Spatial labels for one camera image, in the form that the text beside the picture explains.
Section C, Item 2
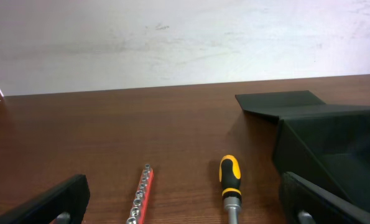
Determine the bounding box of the yellow black stubby screwdriver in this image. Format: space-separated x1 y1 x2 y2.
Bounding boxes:
219 155 242 224

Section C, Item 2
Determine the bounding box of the orange socket bit rail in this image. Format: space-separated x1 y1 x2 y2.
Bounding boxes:
126 164 154 224

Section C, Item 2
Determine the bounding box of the black open box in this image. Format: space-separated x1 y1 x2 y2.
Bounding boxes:
236 90 370 213

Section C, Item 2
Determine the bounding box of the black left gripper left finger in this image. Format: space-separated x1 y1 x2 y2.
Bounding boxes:
0 174 90 224

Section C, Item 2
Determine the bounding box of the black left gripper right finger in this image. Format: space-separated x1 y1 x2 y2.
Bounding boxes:
279 172 370 224

